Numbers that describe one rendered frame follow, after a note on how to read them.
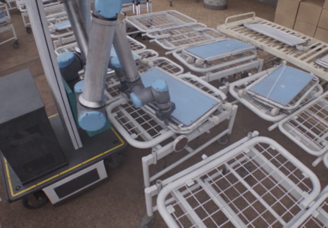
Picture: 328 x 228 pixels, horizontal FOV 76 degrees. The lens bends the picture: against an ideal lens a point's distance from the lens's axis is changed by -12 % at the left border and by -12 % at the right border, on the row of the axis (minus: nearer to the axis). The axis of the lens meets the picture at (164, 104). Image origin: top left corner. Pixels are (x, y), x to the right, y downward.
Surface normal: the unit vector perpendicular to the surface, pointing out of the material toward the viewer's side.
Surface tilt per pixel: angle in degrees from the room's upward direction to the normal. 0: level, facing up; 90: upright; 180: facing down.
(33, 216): 0
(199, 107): 3
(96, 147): 0
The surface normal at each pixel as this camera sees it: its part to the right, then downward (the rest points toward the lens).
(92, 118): 0.31, 0.65
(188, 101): -0.04, -0.76
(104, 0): 0.37, 0.47
